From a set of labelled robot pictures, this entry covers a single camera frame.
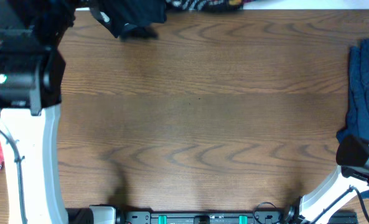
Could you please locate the navy blue garment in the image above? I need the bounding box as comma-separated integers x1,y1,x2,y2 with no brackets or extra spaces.
336,38,369,202

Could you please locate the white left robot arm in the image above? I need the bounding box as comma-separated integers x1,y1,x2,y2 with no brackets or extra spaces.
0,0,84,223

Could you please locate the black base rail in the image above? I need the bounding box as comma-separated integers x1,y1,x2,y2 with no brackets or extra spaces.
66,203,359,224

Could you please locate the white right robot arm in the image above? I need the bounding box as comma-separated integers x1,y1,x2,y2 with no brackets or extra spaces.
281,135,369,223

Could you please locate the black patterned shirt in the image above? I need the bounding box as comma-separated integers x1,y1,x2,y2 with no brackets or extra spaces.
89,0,245,40

